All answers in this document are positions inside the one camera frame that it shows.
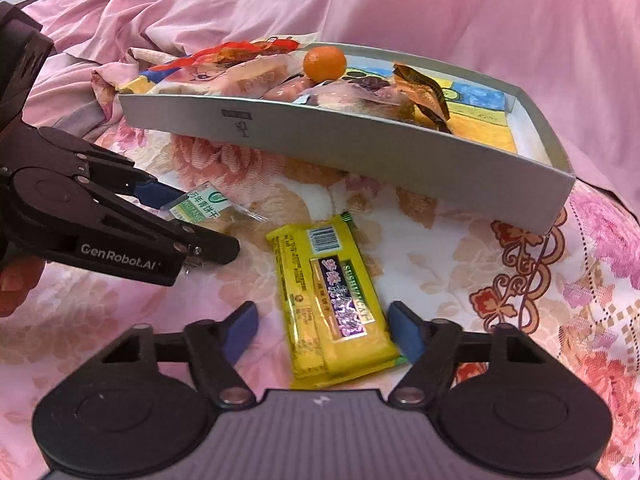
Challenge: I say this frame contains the pink quilt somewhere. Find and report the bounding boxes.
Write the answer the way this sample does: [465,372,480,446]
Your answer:
[19,0,166,141]

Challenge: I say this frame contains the golden orange snack packet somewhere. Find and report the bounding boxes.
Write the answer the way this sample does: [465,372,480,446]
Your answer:
[393,63,451,133]

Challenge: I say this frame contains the grey cardboard tray box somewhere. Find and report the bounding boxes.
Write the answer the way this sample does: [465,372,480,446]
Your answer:
[120,44,576,234]

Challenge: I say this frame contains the person's left hand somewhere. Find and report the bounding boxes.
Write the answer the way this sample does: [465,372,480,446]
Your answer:
[0,256,46,318]

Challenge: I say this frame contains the red tofu skewer snack packet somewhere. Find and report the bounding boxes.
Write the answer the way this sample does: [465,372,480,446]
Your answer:
[150,38,299,72]

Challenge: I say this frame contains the small orange mandarin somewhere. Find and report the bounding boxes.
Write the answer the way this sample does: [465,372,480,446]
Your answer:
[303,46,347,84]

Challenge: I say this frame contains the mini sausages pack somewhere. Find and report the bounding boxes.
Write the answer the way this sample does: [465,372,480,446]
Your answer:
[262,75,316,103]

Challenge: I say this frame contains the pink draped curtain sheet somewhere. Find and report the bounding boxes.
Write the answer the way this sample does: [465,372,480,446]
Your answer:
[27,0,639,209]

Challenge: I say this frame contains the yellow sushi seaweed packet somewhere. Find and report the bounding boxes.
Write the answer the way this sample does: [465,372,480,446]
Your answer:
[266,212,406,390]

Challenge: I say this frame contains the small green label snack packet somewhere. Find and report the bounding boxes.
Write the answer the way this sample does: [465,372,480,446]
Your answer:
[160,182,268,231]

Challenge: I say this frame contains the dark dried plum packet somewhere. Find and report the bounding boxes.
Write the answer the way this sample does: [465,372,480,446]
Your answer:
[354,75,390,92]

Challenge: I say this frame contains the toast bread packet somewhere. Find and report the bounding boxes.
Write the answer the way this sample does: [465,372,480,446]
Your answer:
[146,53,303,99]

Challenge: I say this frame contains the floral pink bedspread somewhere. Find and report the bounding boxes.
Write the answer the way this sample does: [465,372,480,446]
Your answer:
[1,126,639,479]

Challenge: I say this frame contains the round rice cracker packet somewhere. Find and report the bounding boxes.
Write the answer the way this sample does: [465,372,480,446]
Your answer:
[304,81,414,122]

